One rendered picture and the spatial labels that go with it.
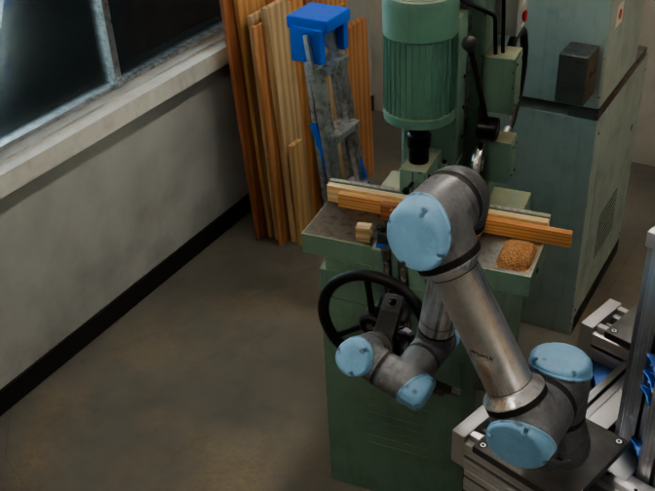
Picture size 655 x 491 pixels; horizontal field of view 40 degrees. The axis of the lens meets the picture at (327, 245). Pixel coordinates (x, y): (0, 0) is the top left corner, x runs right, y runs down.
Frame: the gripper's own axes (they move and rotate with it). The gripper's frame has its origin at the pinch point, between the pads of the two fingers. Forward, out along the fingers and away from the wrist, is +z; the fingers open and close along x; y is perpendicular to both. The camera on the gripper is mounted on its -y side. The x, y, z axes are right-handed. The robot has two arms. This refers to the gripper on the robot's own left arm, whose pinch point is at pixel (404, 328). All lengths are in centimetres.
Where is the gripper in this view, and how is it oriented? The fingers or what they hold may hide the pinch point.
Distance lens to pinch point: 209.5
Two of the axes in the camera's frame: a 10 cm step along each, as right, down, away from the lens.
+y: -1.5, 9.9, 0.8
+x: 9.2, 1.7, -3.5
